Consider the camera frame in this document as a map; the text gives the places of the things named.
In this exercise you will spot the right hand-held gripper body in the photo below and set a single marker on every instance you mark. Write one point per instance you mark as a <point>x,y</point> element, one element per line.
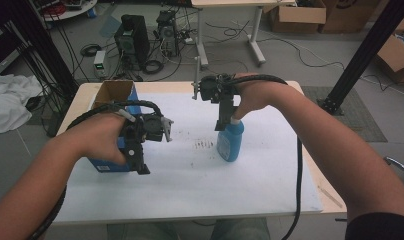
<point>211,88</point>

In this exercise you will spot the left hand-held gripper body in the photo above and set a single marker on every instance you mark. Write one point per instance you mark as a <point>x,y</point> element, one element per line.
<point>153,128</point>

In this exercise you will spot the blue cardboard box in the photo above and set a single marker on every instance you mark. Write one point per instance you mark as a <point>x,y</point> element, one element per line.
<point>115,91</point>

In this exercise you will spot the blue bottle with white cap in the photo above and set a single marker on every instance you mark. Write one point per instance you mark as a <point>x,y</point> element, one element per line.
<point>230,145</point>

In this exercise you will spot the person's right hand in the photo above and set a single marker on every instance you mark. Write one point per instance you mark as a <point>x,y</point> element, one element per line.
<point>260,93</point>

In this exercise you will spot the person's left hand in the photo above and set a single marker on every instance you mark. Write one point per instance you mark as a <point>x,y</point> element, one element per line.
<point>101,138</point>

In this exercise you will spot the white power strip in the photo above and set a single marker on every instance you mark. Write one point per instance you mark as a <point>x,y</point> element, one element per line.
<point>189,40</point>

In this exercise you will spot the white table mat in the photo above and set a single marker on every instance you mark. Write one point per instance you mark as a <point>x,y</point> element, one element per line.
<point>190,186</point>

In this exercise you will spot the black computer tower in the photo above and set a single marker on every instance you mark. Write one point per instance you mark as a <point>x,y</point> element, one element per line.
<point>135,38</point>

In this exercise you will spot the white desk with metal legs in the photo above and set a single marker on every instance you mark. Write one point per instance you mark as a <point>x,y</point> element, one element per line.
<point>243,2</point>

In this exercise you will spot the white power supply unit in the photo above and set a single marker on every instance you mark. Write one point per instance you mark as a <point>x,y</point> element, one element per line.
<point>100,63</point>

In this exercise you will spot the brown cardboard box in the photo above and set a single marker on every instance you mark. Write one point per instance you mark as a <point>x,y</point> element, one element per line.
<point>300,16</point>
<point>350,15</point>

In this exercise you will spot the round white table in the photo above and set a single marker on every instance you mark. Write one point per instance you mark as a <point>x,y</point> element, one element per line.
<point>73,10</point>

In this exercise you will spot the white cloth pile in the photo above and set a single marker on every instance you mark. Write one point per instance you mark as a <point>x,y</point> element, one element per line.
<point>10,103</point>

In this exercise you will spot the grey floor mat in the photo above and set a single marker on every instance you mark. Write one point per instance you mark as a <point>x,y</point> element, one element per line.
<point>360,120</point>

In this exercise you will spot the light wooden table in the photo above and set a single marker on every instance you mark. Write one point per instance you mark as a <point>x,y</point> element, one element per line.
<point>330,196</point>

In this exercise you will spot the open cardboard box with contents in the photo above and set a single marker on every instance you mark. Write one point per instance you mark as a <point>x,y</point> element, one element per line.
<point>395,56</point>

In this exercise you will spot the person's black sleeve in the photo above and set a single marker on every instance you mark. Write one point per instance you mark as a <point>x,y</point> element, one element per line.
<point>380,228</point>

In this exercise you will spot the open-frame computer tower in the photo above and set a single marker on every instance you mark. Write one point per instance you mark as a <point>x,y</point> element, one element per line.
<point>168,31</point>

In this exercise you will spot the black metal stand post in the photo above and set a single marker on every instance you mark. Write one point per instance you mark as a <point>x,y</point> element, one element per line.
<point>45,46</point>
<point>363,53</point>

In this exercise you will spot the chrome chair frame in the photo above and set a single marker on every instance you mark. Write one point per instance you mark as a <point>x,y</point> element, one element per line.
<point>401,166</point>

